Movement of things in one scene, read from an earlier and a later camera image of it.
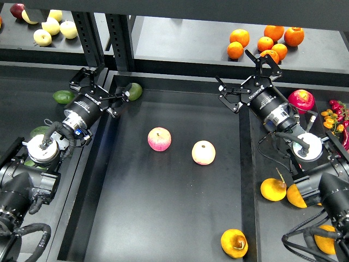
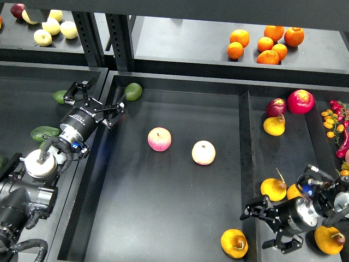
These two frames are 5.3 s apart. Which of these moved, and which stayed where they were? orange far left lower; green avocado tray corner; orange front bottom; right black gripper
Moved: right black gripper
Stayed: green avocado tray corner; orange far left lower; orange front bottom
